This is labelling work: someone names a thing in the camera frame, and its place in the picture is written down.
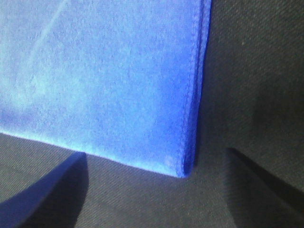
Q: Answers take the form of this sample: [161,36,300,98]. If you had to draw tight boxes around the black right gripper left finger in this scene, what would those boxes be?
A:
[0,152,89,228]

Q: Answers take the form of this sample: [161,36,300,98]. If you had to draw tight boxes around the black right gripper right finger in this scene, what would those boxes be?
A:
[224,148,304,228]

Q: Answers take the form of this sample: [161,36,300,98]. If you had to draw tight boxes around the blue microfiber towel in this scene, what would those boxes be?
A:
[0,0,211,178]

